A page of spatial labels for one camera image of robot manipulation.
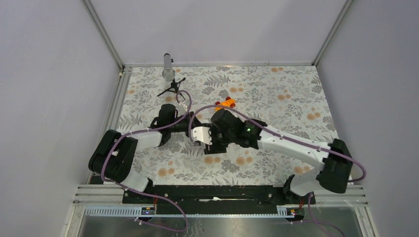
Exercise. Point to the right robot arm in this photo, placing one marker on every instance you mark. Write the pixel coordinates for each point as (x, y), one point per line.
(331, 162)

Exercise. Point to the black mini tripod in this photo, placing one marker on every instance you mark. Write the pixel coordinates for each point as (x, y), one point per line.
(174, 87)

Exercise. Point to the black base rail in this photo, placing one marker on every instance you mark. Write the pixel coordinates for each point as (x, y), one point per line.
(223, 200)

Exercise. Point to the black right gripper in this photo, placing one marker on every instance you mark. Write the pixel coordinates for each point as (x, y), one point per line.
(214, 148)

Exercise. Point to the orange toy car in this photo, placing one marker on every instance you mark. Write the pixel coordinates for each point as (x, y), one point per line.
(229, 102)

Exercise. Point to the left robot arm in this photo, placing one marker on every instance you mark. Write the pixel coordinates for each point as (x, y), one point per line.
(115, 153)

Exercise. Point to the floral table mat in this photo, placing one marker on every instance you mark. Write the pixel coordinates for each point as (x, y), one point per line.
(289, 99)

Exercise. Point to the silver microphone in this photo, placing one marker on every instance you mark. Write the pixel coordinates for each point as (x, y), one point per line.
(168, 72)

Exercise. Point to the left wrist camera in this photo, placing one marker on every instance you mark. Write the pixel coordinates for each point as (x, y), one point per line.
(184, 106)

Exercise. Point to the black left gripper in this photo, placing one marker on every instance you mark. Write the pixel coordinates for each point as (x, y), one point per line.
(189, 119)

